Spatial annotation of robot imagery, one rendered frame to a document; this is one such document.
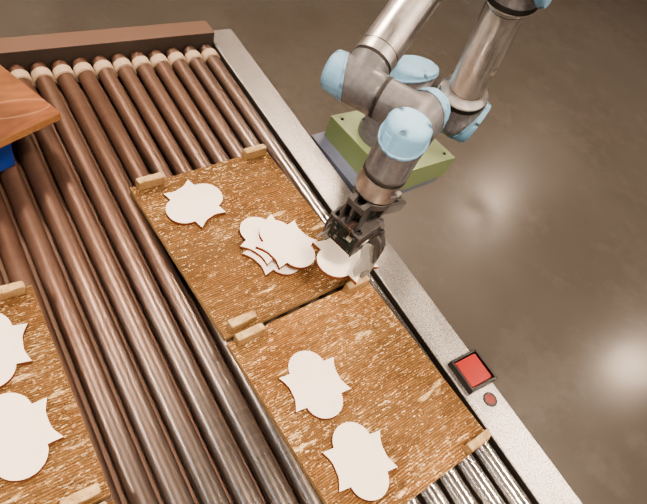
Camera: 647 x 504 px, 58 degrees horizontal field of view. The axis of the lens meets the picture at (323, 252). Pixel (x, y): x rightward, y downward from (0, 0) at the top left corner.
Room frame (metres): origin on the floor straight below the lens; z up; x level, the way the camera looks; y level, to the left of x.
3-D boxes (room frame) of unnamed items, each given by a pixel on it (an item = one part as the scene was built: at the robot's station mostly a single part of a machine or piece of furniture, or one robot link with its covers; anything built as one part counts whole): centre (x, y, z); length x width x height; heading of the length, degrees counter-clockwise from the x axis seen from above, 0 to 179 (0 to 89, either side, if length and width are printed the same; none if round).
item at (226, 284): (0.80, 0.17, 0.93); 0.41 x 0.35 x 0.02; 54
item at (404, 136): (0.74, -0.04, 1.35); 0.09 x 0.08 x 0.11; 169
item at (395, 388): (0.56, -0.17, 0.93); 0.41 x 0.35 x 0.02; 54
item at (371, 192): (0.73, -0.04, 1.28); 0.08 x 0.08 x 0.05
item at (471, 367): (0.71, -0.39, 0.92); 0.06 x 0.06 x 0.01; 50
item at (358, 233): (0.73, -0.03, 1.19); 0.09 x 0.08 x 0.12; 155
